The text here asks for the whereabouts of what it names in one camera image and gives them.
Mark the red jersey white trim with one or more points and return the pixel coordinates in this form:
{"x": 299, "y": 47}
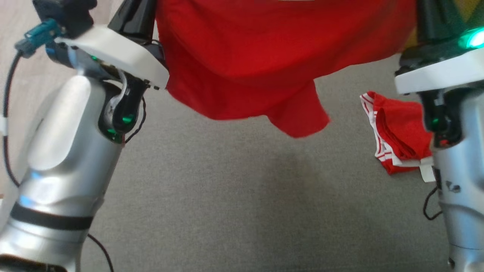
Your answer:
{"x": 404, "y": 128}

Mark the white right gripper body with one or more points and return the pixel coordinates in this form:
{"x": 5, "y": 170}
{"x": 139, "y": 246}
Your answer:
{"x": 446, "y": 68}

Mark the red shorts white stripe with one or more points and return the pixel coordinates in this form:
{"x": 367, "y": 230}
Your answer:
{"x": 264, "y": 56}

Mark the grey sofa seat cushion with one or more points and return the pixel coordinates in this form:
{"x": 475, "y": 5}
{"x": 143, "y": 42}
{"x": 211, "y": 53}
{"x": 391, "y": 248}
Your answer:
{"x": 245, "y": 196}

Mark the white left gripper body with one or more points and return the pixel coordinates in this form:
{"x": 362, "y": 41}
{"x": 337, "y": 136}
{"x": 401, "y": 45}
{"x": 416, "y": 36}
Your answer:
{"x": 113, "y": 51}

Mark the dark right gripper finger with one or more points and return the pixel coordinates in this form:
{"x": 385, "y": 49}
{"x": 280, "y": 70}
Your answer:
{"x": 429, "y": 20}
{"x": 452, "y": 19}

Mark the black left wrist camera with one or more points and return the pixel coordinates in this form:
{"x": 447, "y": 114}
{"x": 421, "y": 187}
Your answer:
{"x": 64, "y": 15}

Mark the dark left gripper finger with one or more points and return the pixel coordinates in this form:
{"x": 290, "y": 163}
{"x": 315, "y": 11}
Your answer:
{"x": 124, "y": 19}
{"x": 145, "y": 19}

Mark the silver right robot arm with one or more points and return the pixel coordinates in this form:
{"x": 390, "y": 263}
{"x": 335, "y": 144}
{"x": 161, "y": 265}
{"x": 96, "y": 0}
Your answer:
{"x": 461, "y": 181}

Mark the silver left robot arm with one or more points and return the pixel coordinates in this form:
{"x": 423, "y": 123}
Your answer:
{"x": 64, "y": 151}

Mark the teal left camera connector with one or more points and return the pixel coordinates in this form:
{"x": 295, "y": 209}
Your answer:
{"x": 38, "y": 36}

